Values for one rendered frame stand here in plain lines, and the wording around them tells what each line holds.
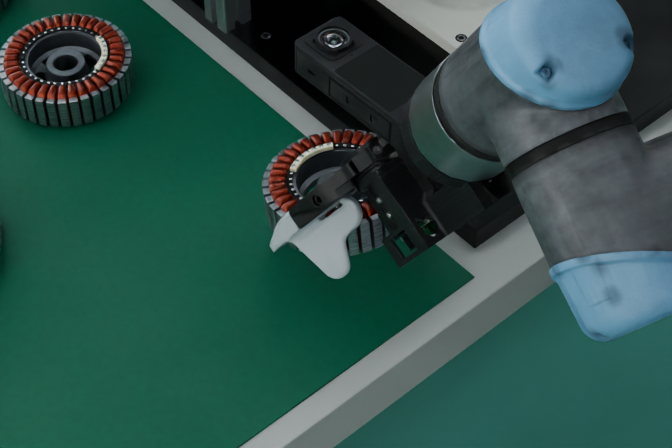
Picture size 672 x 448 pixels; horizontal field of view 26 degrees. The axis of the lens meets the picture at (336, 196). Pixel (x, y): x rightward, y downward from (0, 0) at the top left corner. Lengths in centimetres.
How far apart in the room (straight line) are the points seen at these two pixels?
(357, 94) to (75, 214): 32
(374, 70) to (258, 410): 26
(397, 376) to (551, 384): 92
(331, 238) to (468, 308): 14
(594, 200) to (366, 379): 33
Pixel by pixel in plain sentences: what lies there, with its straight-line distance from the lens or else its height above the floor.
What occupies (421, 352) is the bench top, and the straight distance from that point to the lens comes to 109.
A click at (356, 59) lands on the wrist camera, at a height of 96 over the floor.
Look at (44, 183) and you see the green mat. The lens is 120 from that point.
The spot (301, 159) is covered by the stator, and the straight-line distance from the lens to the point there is 109.
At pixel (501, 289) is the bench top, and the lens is 112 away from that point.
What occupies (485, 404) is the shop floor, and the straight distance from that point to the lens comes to 196.
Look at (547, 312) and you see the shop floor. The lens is 206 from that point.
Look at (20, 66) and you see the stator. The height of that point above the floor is 78.
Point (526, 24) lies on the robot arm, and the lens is 77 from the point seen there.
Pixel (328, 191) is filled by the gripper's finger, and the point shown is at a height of 90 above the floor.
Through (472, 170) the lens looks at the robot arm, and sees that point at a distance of 87.
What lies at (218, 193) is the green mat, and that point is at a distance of 117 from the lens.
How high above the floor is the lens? 162
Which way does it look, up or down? 48 degrees down
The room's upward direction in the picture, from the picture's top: straight up
